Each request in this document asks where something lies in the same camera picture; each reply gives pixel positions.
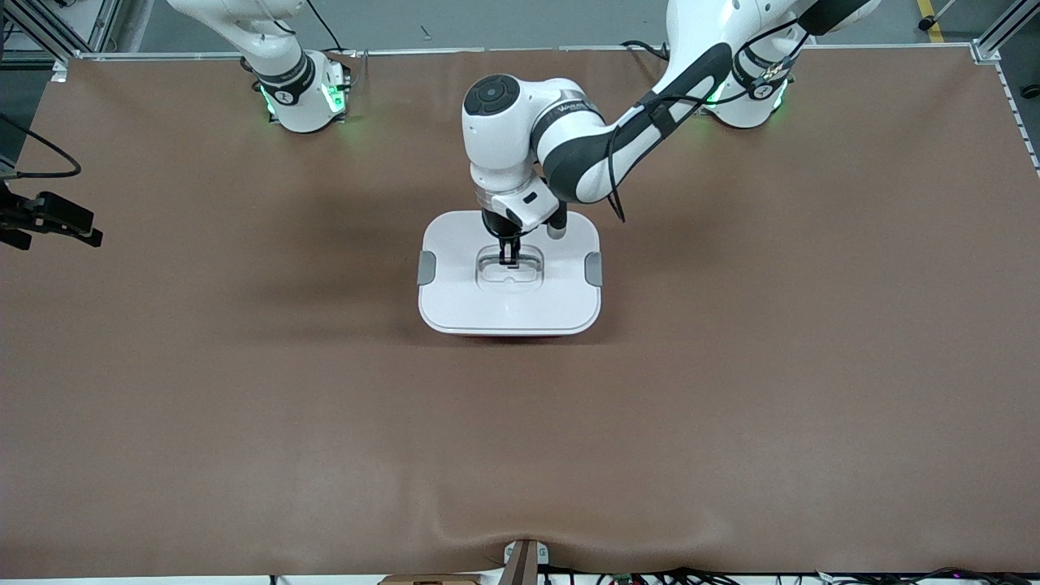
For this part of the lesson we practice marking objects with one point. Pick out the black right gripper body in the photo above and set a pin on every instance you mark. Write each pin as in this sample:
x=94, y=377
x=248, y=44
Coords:
x=18, y=215

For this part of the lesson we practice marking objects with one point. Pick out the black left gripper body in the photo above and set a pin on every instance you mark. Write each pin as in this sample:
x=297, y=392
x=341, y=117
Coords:
x=495, y=223

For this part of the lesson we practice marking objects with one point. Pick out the white box lid grey latches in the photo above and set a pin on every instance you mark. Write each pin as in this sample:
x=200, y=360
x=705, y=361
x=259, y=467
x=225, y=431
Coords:
x=520, y=313

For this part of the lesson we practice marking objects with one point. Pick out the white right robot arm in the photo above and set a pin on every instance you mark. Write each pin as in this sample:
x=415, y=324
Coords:
x=301, y=106

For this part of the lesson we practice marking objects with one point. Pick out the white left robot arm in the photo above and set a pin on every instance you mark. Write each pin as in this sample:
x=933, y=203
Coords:
x=504, y=138

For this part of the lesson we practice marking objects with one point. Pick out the pink plastic box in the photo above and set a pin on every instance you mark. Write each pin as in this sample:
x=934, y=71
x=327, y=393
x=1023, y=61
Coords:
x=512, y=334

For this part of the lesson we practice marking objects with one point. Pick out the brown table mat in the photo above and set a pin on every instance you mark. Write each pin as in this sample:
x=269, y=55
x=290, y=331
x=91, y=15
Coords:
x=520, y=447

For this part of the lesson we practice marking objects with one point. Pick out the black caster wheel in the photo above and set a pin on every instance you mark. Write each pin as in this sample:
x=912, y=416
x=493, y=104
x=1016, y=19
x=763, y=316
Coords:
x=1030, y=91
x=926, y=23

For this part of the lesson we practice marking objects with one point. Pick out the aluminium table edge rail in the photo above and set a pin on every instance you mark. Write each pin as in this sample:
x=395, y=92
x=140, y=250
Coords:
x=487, y=49

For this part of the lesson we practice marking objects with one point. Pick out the aluminium frame post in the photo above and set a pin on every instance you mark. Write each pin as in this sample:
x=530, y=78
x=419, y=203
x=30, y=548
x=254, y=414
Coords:
x=106, y=20
x=1003, y=28

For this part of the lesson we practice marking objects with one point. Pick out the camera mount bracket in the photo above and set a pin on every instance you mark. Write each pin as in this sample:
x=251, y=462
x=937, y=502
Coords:
x=524, y=565

